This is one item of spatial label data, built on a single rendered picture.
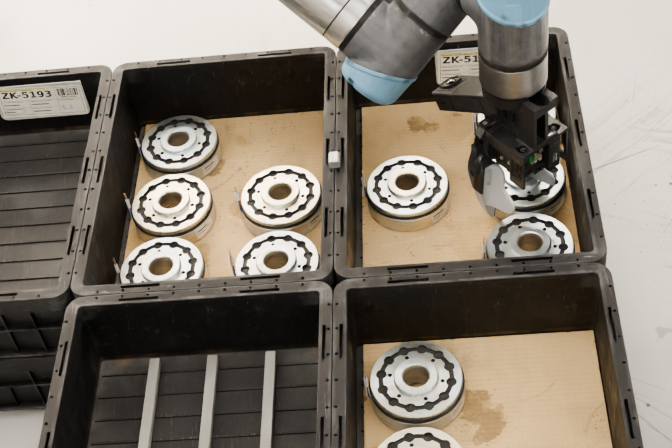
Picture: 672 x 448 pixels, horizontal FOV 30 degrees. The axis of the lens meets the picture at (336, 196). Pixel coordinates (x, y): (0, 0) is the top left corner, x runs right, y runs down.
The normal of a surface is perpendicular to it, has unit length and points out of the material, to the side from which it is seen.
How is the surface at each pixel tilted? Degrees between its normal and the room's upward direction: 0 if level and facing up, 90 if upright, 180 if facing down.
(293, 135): 0
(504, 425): 0
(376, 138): 0
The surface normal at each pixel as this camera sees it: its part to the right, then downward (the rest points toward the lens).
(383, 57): -0.22, 0.29
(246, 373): -0.11, -0.68
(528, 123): -0.78, 0.51
